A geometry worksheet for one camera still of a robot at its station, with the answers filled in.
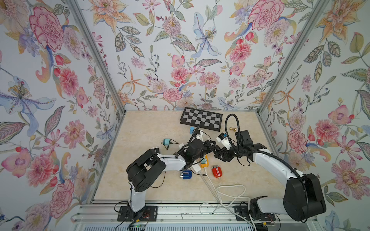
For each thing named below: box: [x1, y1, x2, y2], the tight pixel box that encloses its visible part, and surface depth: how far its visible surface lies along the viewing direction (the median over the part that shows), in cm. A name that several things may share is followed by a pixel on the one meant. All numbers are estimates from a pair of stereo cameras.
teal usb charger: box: [162, 138, 171, 146], surface depth 102 cm
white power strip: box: [189, 163, 201, 173], surface depth 90 cm
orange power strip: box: [200, 154, 210, 168], surface depth 92 cm
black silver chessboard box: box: [179, 106, 224, 132], surface depth 113 cm
